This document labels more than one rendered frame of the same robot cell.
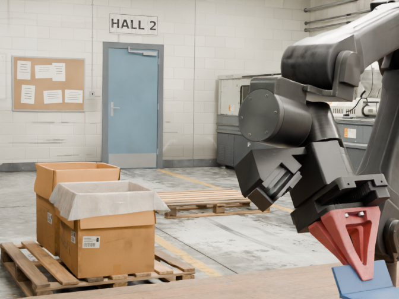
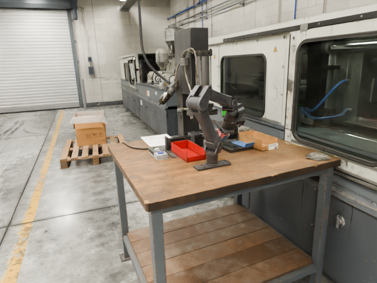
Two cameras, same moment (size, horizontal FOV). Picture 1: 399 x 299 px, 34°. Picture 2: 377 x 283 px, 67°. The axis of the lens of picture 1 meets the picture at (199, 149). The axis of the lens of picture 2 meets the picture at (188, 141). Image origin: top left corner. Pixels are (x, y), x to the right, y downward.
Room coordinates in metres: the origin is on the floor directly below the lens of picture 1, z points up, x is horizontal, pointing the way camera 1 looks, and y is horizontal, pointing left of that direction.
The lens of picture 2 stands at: (2.32, -0.31, 1.44)
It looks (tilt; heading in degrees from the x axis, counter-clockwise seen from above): 16 degrees down; 182
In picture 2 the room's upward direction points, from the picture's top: 2 degrees counter-clockwise
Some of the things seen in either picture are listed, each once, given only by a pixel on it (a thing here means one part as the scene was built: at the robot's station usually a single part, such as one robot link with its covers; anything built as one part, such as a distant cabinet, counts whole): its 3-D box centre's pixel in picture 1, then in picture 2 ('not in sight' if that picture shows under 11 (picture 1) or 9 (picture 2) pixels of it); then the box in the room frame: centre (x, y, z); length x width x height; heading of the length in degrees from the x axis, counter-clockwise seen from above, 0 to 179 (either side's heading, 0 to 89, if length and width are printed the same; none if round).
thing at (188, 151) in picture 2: not in sight; (187, 150); (0.68, -0.38, 0.93); 0.25 x 0.12 x 0.06; 26
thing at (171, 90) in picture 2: not in sight; (170, 91); (0.25, -0.50, 1.25); 0.19 x 0.07 x 0.19; 116
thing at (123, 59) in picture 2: not in sight; (142, 70); (-6.43, -1.95, 1.24); 2.95 x 0.98 x 0.90; 22
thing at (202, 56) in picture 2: not in sight; (202, 73); (0.45, -0.27, 1.37); 0.11 x 0.09 x 0.30; 116
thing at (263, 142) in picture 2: not in sight; (257, 140); (0.50, 0.08, 0.93); 0.25 x 0.13 x 0.08; 26
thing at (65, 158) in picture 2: not in sight; (95, 149); (-2.26, -2.06, 0.07); 1.20 x 1.00 x 0.14; 19
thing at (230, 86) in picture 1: (279, 100); not in sight; (10.86, -1.30, 1.24); 2.95 x 0.98 x 0.90; 22
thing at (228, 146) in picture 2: not in sight; (234, 146); (0.55, -0.07, 0.91); 0.17 x 0.16 x 0.02; 116
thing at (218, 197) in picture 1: (200, 202); not in sight; (7.29, -0.03, 0.07); 1.20 x 1.00 x 0.14; 114
